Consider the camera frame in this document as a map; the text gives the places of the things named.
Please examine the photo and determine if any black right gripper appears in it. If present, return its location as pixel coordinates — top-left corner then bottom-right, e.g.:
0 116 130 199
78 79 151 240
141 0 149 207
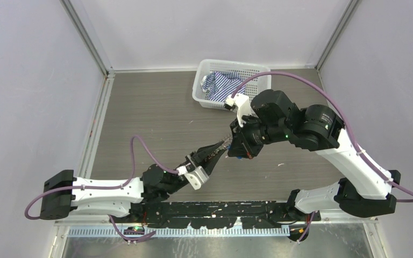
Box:
228 112 288 159

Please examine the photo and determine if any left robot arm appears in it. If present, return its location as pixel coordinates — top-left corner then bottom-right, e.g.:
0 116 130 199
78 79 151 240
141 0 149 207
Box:
39 140 230 223

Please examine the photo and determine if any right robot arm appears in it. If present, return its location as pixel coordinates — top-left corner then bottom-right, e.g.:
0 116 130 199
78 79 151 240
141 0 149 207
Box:
224 89 401 221

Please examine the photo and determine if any blue striped shirt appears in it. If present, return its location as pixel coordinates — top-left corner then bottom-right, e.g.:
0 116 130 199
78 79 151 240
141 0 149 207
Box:
201 71 243 103

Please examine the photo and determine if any white plastic basket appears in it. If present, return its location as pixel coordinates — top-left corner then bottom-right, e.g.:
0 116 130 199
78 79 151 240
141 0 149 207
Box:
192 59 270 110

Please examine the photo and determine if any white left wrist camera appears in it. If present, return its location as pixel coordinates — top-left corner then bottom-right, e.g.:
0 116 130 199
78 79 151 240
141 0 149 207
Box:
176 163 209 190

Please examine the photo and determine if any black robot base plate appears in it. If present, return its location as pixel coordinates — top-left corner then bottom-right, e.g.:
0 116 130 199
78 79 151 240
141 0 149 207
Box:
115 200 310 230

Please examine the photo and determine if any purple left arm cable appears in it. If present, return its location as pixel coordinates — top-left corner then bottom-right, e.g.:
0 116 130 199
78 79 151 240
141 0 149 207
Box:
24 135 181 220

